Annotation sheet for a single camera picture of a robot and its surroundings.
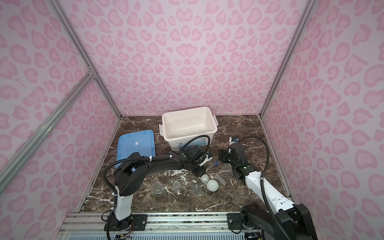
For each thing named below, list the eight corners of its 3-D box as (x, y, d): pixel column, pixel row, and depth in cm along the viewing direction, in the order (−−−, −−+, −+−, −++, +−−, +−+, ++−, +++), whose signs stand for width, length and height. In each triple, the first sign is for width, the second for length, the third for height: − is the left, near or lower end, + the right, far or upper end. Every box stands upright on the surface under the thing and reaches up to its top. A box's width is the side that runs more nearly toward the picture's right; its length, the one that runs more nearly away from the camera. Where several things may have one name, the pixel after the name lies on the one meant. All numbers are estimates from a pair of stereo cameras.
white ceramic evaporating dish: (206, 191, 85) (207, 190, 83) (206, 181, 88) (206, 179, 87) (218, 191, 84) (219, 190, 83) (217, 181, 88) (218, 179, 86)
